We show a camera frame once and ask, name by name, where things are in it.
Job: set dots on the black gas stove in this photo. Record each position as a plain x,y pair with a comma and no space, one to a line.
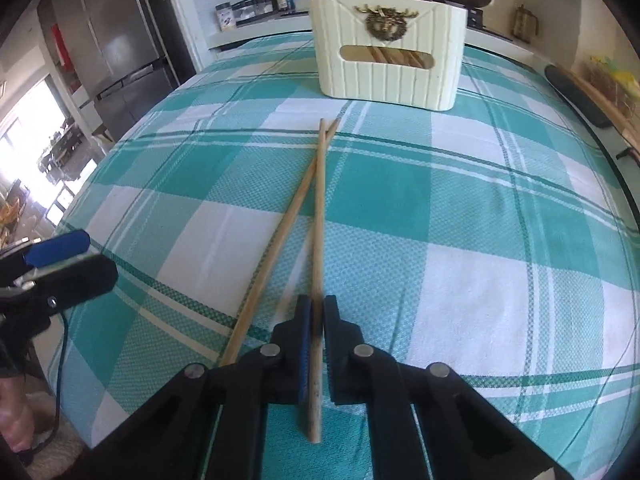
487,22

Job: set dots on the group of spice jars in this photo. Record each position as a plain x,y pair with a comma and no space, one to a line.
237,15

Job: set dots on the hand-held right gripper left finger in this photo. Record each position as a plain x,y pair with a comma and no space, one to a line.
303,360

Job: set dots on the person's left hand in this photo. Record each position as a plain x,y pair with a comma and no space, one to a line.
15,410

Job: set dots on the teal plaid tablecloth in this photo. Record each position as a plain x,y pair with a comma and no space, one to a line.
450,260

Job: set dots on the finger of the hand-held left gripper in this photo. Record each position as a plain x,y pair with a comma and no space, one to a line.
80,277
57,249

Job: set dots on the wooden cutting board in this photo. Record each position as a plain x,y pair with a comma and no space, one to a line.
607,105

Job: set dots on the white ribbed utensil holder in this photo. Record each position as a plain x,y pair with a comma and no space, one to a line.
390,50

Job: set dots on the brown wooden chopstick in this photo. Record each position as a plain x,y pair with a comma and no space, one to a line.
318,220
295,210

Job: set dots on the yellow plastic bag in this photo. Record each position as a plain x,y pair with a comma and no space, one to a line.
620,72

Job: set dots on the stainless steel refrigerator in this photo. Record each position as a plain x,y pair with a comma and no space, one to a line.
110,45

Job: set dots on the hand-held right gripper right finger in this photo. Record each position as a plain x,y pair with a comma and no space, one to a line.
331,355

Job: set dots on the black oblong pad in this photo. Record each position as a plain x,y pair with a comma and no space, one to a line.
577,95

